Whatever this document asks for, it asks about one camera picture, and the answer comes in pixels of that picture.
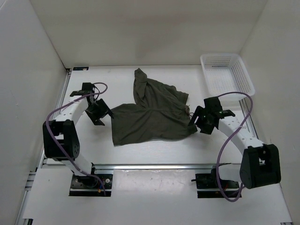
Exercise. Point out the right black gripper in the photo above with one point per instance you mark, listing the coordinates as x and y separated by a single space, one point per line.
199 111

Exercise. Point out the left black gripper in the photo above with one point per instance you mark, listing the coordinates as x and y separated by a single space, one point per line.
104 109

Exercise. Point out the olive green shorts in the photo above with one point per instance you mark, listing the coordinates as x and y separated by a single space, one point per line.
160 112

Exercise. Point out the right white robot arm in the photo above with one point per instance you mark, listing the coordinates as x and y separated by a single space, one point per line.
260 165

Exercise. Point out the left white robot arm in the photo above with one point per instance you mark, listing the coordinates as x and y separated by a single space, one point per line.
61 141

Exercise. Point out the white plastic basket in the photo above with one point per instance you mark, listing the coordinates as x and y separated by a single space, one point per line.
226 73

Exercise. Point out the black corner bracket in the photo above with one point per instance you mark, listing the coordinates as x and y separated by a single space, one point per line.
80 68

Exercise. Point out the aluminium left rail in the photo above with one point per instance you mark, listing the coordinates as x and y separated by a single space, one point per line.
61 89

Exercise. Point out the aluminium front rail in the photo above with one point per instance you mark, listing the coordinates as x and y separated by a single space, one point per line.
152 166

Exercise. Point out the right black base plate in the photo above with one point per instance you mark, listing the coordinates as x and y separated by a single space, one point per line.
208 188

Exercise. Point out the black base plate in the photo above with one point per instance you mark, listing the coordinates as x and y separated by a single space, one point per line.
91 187
208 188

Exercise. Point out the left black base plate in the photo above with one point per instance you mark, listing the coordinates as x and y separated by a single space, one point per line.
91 187

